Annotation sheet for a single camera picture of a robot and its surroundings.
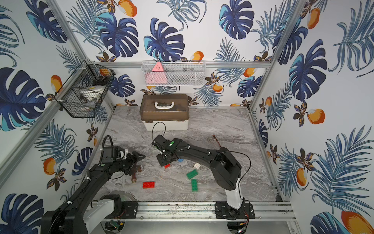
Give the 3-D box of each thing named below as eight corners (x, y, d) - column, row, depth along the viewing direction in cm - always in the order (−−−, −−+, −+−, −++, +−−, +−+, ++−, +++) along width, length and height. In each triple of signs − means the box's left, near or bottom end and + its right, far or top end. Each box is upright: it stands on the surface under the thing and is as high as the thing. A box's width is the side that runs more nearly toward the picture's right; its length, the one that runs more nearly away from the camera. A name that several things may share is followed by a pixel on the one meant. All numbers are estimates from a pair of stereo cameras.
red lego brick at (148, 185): (143, 188, 84) (142, 187, 82) (144, 182, 86) (143, 181, 84) (154, 188, 84) (154, 187, 82) (155, 182, 86) (155, 181, 84)
